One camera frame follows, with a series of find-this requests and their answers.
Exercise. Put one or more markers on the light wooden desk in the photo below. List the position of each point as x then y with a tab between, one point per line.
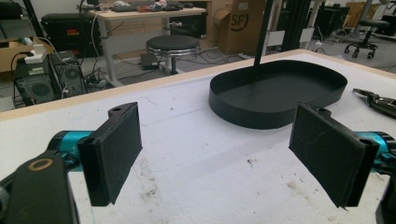
149	14

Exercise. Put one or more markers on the black computer tower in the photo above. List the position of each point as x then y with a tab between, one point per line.
37	87

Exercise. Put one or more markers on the black power brick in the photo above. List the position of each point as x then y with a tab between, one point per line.
149	61

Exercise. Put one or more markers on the brown cardboard box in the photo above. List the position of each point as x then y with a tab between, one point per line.
239	28

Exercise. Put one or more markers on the black office chair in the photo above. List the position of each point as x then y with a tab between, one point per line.
369	25

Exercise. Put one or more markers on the black metal frame post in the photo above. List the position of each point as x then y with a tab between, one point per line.
295	25

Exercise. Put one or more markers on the white power adapter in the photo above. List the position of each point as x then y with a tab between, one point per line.
35	54

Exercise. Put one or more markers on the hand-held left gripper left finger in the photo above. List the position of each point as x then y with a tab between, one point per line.
112	155

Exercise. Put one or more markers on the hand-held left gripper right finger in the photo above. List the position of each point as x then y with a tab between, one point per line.
330	155

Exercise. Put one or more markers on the black keyboard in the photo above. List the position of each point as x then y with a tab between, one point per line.
124	8

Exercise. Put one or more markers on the round black stool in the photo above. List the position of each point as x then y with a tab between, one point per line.
172	43

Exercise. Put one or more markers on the black metal pole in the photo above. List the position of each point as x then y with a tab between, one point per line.
263	31

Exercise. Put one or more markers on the black pliers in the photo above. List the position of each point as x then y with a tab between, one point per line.
381	104

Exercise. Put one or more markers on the open cardboard box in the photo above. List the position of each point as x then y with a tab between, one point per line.
9	54

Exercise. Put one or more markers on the black equipment case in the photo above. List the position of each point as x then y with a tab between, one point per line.
71	34

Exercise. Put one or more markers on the black oval tray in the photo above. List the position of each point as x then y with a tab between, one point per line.
267	93

